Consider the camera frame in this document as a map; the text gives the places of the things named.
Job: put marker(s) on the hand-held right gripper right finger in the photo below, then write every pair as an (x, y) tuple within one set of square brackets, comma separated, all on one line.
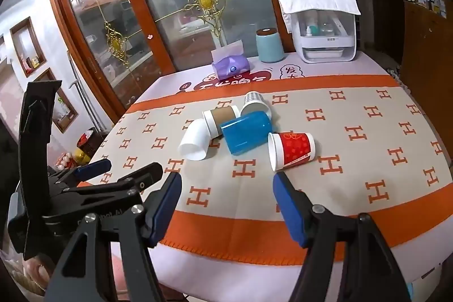
[(288, 211)]

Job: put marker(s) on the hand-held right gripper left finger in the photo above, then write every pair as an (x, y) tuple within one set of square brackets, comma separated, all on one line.
[(165, 208)]

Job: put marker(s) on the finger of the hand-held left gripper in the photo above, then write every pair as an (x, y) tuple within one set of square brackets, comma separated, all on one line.
[(141, 177), (93, 168)]

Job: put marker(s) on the red paper cup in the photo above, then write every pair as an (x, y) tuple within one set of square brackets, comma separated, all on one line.
[(297, 148)]

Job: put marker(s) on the white paper cup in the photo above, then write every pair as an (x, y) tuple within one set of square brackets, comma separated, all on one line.
[(194, 142)]

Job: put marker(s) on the blue plastic cup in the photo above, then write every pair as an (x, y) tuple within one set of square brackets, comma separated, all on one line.
[(246, 132)]

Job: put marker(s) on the brown sleeved paper cup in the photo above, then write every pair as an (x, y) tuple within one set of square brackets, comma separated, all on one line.
[(223, 116)]

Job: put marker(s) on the checked paper cup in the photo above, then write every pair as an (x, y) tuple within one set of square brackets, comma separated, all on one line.
[(253, 100)]

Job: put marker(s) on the egg carton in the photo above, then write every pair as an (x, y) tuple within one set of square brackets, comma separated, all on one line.
[(64, 160)]

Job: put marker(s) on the orange patterned blanket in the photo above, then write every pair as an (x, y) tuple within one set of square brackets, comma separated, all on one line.
[(354, 181)]

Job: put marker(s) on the purple tissue pack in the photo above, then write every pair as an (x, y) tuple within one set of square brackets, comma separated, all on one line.
[(231, 68)]

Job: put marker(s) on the pale printed table cover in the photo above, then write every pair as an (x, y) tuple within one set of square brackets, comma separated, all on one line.
[(311, 66)]

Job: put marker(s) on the white storage box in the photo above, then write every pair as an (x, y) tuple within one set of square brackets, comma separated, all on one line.
[(325, 54)]

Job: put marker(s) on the teal canister with brown lid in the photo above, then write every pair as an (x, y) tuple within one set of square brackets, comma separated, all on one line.
[(270, 45)]

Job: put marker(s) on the small white bottle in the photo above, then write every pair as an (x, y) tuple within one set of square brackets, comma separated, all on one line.
[(310, 30)]

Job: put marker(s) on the brown wooden board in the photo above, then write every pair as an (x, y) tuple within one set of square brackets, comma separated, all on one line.
[(428, 47)]

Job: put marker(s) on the wooden wall niche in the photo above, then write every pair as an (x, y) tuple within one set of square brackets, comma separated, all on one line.
[(62, 104), (26, 47)]

